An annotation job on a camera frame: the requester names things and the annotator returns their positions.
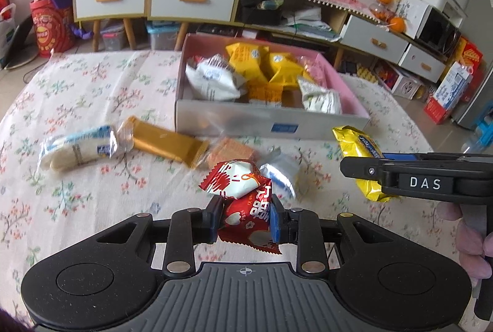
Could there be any black storage box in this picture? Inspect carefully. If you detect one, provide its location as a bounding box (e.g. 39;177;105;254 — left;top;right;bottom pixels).
240;0;285;27

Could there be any low wooden media stand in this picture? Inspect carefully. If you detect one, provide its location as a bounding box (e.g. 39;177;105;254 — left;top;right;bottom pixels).
235;0;451;84

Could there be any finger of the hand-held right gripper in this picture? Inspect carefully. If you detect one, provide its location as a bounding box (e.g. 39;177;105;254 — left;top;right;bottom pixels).
381;152;436;162
340;156;399;185

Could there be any red gift bag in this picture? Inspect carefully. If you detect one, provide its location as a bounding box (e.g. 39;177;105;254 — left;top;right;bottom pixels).
30;0;76;58

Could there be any blue plastic stool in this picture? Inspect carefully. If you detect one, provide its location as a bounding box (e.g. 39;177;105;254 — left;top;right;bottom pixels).
467;119;493;154

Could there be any red yellow carton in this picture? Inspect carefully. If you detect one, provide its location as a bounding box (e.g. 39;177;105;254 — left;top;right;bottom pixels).
452;35;485;79

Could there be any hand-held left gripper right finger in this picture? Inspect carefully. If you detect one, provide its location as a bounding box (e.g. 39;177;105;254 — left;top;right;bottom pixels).
269;197;399;276

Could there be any person's right hand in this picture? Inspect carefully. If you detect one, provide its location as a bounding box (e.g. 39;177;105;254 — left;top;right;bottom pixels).
442;202;488;283

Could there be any golden brown bar packet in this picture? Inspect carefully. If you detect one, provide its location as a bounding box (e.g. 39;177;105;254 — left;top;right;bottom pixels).
117;116;210;168

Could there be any clear biscuit packet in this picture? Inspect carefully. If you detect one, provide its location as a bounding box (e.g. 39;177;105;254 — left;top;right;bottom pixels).
206;137;257;169

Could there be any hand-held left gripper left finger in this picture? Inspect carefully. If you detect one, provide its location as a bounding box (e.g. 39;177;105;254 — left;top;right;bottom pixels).
94;195;225;277

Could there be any blue white red carton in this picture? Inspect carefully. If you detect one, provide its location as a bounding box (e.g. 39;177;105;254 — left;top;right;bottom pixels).
423;61;475;125

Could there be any grey refrigerator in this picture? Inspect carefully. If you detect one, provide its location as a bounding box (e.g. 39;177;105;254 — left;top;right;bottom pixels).
450;0;493;131

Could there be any grey plastic storage bin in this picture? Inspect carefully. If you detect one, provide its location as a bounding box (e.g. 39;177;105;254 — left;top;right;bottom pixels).
99;22;128;52

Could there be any floral tablecloth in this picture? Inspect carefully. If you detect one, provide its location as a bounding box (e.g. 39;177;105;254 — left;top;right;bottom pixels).
0;50;476;317

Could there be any red white snack packet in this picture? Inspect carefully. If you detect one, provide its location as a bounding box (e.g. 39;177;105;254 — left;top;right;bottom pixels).
198;159;266;199

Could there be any silver blue snack packet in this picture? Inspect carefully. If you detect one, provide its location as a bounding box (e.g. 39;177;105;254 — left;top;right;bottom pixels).
258;153;299;199

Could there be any pink snack packet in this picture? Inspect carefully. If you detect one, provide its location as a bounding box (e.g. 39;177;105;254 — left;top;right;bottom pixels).
302;56;328;86

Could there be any pink-lined cardboard box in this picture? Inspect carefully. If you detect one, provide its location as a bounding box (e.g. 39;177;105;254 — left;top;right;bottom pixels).
174;32;371;142

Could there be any white shopping bag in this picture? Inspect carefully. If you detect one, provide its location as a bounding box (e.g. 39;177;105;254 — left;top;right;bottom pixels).
0;4;18;68

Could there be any yellow packet with blue label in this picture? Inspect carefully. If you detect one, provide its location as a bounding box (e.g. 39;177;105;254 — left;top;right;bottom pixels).
332;125;401;203

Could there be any yellow snack bag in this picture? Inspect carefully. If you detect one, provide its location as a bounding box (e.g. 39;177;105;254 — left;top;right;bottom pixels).
225;42;270;84
266;51;313;90

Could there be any pile of loose papers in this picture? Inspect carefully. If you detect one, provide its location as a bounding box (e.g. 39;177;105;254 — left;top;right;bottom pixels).
283;6;341;40

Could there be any white brown snack bag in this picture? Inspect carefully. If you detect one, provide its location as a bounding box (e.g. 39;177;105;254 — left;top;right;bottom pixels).
185;54;247;102

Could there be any white green snack bag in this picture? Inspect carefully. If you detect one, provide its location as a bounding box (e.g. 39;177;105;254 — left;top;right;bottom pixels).
298;80;343;115

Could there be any white printed box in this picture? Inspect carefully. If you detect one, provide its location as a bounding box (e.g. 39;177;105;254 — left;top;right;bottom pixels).
390;73;425;98

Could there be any blue lidded storage bin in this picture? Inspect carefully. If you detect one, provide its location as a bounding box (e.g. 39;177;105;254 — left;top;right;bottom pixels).
147;22;182;50

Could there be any small white stand drawer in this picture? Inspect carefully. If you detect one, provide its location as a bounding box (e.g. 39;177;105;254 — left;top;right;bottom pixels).
398;45;450;83

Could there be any white blue snack packet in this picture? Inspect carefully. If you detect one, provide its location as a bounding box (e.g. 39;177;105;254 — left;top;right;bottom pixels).
40;124;118;174

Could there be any white orange snack packet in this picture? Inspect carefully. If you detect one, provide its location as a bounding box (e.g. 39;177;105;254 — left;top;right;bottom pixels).
246;80;286;108

